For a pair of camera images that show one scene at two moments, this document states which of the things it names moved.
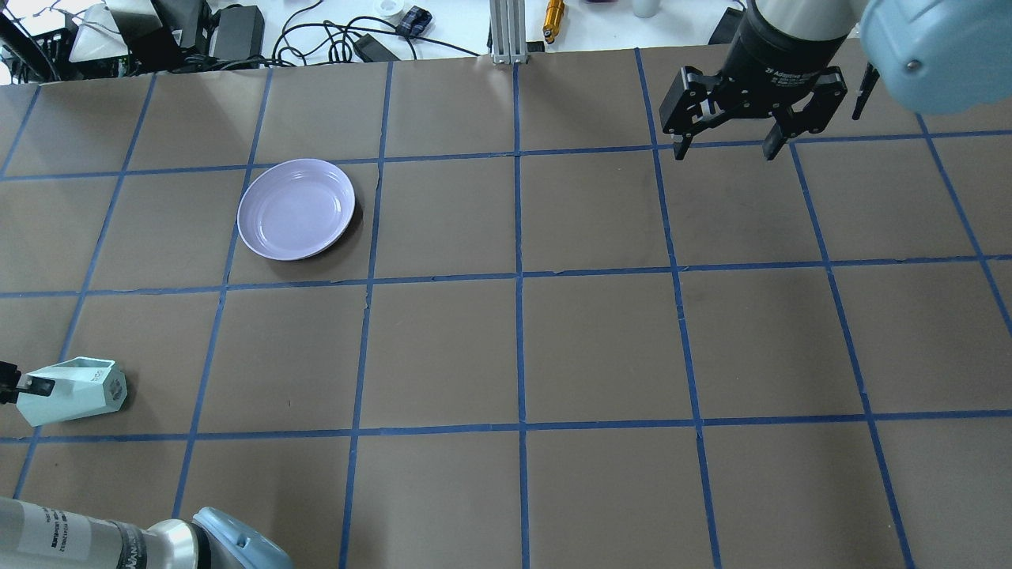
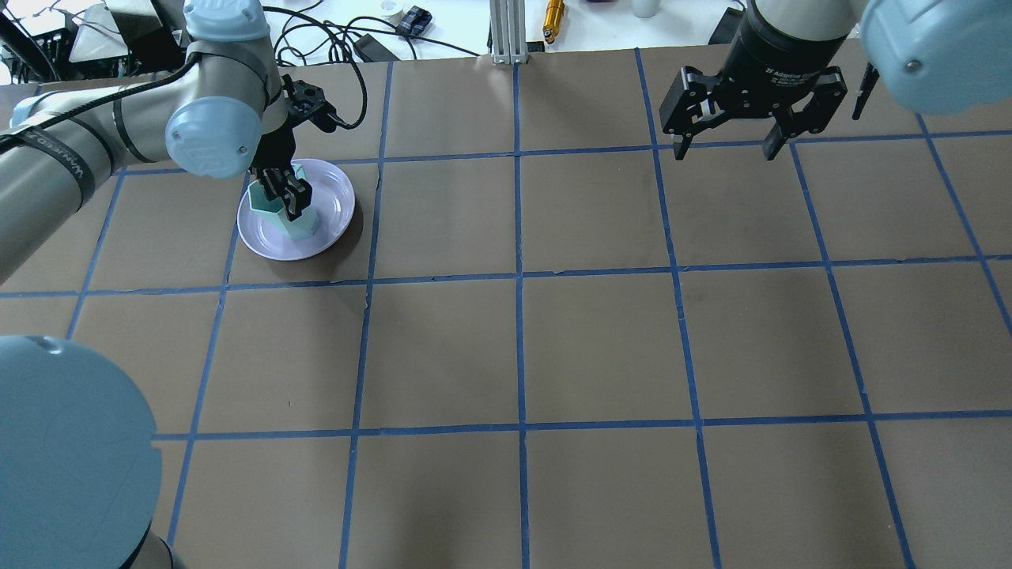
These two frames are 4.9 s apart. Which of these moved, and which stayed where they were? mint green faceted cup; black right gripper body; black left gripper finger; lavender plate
Moved: black left gripper finger; mint green faceted cup
Stayed: lavender plate; black right gripper body
